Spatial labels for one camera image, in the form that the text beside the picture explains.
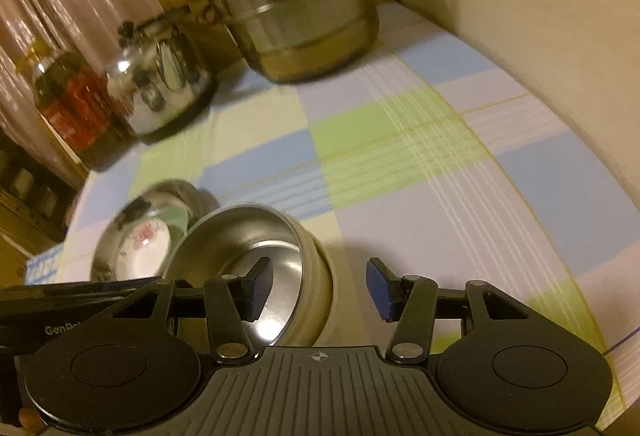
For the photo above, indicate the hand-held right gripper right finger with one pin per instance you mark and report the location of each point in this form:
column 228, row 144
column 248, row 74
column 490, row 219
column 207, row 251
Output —
column 381, row 288

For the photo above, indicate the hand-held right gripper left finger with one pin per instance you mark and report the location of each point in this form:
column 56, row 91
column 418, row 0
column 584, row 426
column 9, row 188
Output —
column 260, row 286

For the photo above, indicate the stainless steel bowl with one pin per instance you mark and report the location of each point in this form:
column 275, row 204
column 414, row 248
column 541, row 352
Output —
column 235, row 241

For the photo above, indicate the round stainless steel plate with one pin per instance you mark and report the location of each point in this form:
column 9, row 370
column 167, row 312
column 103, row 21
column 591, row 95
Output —
column 112, row 236

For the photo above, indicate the small floral ceramic plate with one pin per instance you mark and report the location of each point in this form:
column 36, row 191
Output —
column 145, row 241

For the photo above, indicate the green square dish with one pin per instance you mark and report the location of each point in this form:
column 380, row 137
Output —
column 176, row 221

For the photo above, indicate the blue checked cloth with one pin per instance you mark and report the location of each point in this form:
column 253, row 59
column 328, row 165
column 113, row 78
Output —
column 45, row 266

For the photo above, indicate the dark wooden rack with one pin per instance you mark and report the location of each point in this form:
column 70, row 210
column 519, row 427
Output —
column 30, row 191

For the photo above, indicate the checkered tablecloth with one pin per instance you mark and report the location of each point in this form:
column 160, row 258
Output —
column 400, row 141

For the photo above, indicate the cooking oil bottle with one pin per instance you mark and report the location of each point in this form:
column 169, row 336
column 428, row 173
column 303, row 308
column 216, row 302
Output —
column 70, row 106

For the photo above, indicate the stainless steel kettle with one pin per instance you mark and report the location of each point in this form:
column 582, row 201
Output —
column 155, row 81

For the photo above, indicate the stainless steel steamer pot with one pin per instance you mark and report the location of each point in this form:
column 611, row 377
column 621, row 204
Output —
column 295, row 1

